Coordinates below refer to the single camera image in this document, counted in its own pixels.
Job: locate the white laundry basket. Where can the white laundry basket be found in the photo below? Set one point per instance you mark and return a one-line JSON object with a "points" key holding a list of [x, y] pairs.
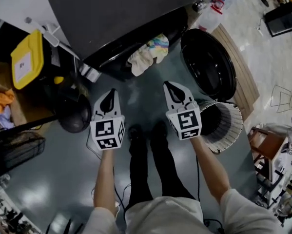
{"points": [[231, 130]]}

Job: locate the small yellow cap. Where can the small yellow cap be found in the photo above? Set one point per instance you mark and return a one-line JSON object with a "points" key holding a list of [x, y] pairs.
{"points": [[58, 80]]}

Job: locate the person's black trousers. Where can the person's black trousers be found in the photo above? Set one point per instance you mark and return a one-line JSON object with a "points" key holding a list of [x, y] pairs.
{"points": [[165, 174]]}

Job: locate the round black washer door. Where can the round black washer door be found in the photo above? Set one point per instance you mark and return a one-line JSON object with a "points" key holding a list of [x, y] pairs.
{"points": [[209, 62]]}

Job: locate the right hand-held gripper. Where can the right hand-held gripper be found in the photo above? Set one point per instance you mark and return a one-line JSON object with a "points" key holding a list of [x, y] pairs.
{"points": [[184, 123]]}

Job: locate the pale lavender cloth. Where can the pale lavender cloth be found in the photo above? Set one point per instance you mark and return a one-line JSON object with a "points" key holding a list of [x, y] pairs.
{"points": [[6, 117]]}

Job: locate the black washing machine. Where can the black washing machine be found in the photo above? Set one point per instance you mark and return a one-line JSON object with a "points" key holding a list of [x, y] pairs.
{"points": [[111, 16]]}

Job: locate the person's left black shoe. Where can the person's left black shoe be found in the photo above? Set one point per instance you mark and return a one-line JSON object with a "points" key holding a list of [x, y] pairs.
{"points": [[135, 131]]}

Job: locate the wooden slat platform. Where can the wooden slat platform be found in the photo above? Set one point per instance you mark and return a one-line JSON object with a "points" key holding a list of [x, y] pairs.
{"points": [[243, 64]]}

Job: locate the large black floor fan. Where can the large black floor fan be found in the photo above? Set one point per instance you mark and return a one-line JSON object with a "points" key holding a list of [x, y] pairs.
{"points": [[75, 116]]}

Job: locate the person's right black shoe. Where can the person's right black shoe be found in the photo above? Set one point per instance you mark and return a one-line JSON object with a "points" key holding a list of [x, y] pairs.
{"points": [[159, 129]]}

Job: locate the person's left forearm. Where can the person's left forearm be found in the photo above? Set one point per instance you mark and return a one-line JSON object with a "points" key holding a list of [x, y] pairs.
{"points": [[106, 179]]}

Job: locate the small grey metal part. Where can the small grey metal part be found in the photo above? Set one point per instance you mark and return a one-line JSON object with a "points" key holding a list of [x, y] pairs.
{"points": [[198, 5]]}

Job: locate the brown cardboard box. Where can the brown cardboard box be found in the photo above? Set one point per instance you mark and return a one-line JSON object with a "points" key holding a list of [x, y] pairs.
{"points": [[26, 108]]}

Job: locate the person's right forearm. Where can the person's right forearm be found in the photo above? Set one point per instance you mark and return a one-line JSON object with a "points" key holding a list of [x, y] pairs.
{"points": [[209, 169]]}

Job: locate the cream cloth clothes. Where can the cream cloth clothes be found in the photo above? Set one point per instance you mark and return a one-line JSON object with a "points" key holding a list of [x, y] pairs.
{"points": [[141, 60]]}

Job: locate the person's black shoe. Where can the person's black shoe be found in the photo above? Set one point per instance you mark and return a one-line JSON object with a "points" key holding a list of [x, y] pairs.
{"points": [[159, 129], [135, 131]]}

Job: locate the person's cream shirt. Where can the person's cream shirt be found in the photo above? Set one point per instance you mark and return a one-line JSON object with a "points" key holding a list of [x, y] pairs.
{"points": [[172, 218]]}

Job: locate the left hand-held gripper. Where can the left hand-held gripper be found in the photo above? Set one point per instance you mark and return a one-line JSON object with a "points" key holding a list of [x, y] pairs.
{"points": [[104, 130]]}

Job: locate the black glass door fridge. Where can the black glass door fridge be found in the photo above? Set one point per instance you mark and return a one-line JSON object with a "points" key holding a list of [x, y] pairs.
{"points": [[283, 19]]}

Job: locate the wooden table with white top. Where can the wooden table with white top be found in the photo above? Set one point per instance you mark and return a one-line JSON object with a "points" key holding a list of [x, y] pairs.
{"points": [[267, 142]]}

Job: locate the white folding hand cart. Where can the white folding hand cart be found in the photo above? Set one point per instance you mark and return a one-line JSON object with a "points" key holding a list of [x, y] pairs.
{"points": [[53, 36]]}

